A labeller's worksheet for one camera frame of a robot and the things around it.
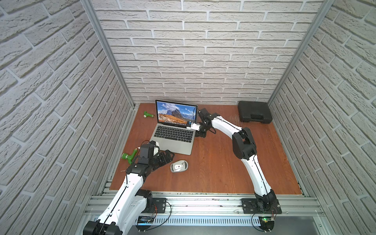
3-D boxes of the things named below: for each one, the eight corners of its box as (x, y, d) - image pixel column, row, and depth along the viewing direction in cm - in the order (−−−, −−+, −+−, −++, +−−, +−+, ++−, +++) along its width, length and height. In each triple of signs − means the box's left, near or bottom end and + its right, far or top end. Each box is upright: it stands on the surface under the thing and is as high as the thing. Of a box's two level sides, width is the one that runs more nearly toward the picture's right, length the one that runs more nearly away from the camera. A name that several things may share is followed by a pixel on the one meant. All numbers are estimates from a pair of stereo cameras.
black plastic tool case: (241, 123, 110) (243, 118, 106) (236, 105, 122) (238, 100, 118) (271, 123, 110) (275, 119, 106) (263, 105, 122) (266, 100, 118)
